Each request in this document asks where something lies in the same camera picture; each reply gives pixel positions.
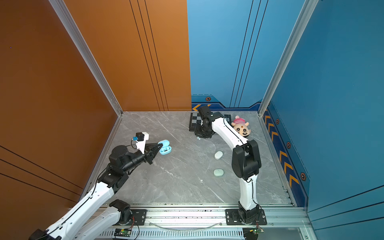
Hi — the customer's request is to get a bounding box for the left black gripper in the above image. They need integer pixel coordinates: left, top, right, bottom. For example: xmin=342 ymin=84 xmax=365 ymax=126
xmin=121 ymin=142 xmax=162 ymax=176

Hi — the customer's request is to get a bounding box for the blue earbud charging case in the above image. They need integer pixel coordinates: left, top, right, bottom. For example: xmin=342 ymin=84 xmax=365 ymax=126
xmin=158 ymin=140 xmax=172 ymax=155

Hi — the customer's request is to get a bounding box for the white earbud charging case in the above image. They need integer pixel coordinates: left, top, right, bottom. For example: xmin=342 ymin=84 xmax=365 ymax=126
xmin=214 ymin=151 xmax=224 ymax=160

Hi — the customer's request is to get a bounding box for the green earbud charging case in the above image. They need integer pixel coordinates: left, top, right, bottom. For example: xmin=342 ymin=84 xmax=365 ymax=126
xmin=213 ymin=169 xmax=224 ymax=177

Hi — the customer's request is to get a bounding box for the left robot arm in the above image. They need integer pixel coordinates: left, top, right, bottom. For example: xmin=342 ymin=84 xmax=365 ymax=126
xmin=29 ymin=144 xmax=163 ymax=240

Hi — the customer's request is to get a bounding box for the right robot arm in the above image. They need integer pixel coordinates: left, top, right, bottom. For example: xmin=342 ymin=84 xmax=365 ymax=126
xmin=195 ymin=106 xmax=267 ymax=226

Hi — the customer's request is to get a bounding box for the black grey checkerboard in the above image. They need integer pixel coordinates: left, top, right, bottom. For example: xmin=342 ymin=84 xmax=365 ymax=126
xmin=189 ymin=112 xmax=232 ymax=132

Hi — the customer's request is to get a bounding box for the pink plush doll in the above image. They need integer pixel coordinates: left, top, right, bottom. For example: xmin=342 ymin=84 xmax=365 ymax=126
xmin=231 ymin=116 xmax=251 ymax=138

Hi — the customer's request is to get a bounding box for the left green circuit board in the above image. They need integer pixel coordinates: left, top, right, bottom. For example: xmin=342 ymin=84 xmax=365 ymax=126
xmin=114 ymin=229 xmax=132 ymax=238

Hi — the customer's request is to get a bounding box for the green circuit board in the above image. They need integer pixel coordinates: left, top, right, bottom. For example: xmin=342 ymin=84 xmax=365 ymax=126
xmin=250 ymin=226 xmax=264 ymax=235
xmin=114 ymin=229 xmax=132 ymax=238

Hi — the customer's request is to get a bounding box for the right green circuit board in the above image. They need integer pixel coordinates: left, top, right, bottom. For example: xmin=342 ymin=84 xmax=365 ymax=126
xmin=250 ymin=226 xmax=264 ymax=235

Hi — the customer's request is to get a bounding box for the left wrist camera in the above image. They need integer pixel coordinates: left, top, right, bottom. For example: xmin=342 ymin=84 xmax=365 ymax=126
xmin=132 ymin=132 xmax=149 ymax=154

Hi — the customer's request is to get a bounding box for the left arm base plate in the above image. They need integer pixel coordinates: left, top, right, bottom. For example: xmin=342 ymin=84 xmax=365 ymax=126
xmin=118 ymin=209 xmax=147 ymax=226

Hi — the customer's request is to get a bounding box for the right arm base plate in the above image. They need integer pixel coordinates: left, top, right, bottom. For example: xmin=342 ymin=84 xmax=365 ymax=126
xmin=225 ymin=209 xmax=268 ymax=226

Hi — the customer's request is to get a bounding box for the white cable on rail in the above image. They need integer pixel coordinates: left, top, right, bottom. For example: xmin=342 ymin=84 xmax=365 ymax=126
xmin=148 ymin=221 xmax=223 ymax=231

